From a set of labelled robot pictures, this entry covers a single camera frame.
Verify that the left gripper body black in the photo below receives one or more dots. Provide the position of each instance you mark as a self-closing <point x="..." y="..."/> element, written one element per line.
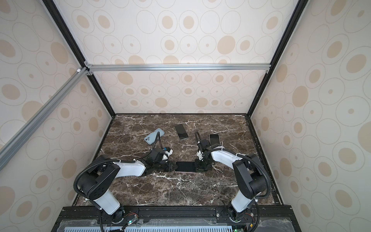
<point x="163" y="167"/>

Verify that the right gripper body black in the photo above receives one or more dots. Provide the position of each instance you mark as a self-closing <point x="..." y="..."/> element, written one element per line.
<point x="202" y="166"/>

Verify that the black phone purple edge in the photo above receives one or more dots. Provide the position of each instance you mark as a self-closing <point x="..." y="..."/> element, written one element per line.
<point x="185" y="166"/>

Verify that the light blue case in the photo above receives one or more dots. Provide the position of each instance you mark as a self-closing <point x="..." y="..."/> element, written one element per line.
<point x="150" y="139"/>
<point x="214" y="139"/>

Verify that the pink phone case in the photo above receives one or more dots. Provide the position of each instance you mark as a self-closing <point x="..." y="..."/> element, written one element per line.
<point x="188" y="173"/>

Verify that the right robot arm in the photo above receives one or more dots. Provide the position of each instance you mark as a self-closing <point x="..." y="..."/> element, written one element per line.
<point x="253" y="181"/>

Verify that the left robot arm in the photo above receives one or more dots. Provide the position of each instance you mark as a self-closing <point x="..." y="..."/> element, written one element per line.
<point x="94" y="181"/>

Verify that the black phone grey edge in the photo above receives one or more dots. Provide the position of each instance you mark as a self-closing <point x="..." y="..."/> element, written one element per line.
<point x="181" y="132"/>

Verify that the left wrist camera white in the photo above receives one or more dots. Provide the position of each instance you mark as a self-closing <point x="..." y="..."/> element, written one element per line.
<point x="167" y="152"/>

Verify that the black base frame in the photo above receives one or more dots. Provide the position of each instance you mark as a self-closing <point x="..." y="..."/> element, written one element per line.
<point x="176" y="219"/>

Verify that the horizontal aluminium rail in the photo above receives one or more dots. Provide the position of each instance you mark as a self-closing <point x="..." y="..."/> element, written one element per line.
<point x="179" y="67"/>

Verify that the left slanted aluminium rail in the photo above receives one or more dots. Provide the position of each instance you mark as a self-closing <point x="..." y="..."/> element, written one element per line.
<point x="23" y="135"/>

